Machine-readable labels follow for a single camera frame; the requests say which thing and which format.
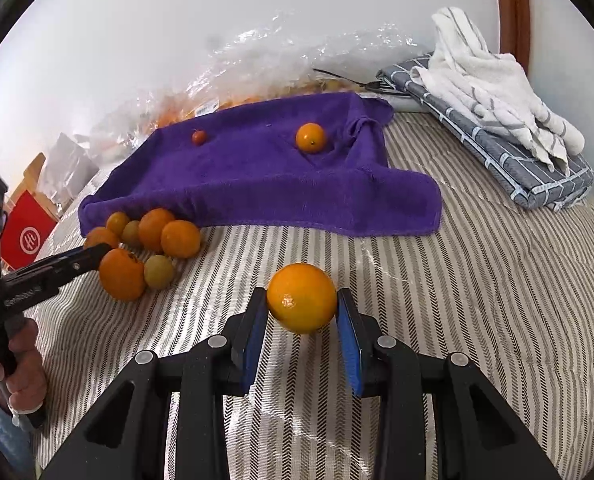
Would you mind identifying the striped bed cover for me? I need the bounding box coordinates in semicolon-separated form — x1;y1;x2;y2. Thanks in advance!
22;107;594;480

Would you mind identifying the white plastic bag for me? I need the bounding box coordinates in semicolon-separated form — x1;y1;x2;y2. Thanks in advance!
40;132;100;201

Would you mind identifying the purple towel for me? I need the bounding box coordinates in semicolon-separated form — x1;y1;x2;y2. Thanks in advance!
78;91;444;237

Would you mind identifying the brown wooden frame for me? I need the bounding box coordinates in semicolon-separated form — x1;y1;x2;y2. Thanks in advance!
492;0;532;76

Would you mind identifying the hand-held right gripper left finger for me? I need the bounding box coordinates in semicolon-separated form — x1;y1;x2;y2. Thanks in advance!
40;287;270;480

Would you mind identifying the pile of packed small oranges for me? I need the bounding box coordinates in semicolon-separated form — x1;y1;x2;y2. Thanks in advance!
154;76;365;128

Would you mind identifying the white rope bundle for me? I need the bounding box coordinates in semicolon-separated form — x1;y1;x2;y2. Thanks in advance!
411;6;586;175

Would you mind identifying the large orange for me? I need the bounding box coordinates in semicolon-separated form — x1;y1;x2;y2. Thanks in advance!
266;262;339;336
98;248;146;302

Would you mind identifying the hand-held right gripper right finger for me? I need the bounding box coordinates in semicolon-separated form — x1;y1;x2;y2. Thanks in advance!
336;287;562;480

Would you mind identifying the person's left hand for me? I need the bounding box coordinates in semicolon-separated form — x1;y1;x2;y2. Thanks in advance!
0;318;48;415

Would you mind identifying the person's left forearm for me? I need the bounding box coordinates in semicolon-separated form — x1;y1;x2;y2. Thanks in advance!
0;377;35;476

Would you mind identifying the small orange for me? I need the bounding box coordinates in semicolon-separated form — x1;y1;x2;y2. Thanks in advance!
106;211;131;237
84;226;120;251

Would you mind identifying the clear plastic bag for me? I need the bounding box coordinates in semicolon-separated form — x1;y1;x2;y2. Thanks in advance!
84;87;178;163
147;10;435;131

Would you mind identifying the light wooden stand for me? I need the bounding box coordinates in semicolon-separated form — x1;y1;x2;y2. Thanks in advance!
22;152;63;221

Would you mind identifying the grey checked folded cloth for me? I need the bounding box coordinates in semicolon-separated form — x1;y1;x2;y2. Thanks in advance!
377;52;594;211

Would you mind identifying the medium orange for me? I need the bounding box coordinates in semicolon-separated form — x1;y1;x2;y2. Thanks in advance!
295;122;327;154

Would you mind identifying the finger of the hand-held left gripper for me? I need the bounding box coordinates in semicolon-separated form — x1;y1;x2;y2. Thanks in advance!
32;243;114;292

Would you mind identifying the red carton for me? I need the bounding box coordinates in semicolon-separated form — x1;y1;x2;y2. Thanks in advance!
0;191;60;270

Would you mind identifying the dark thin utensil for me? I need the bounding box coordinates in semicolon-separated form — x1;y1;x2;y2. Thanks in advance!
311;67;410;95

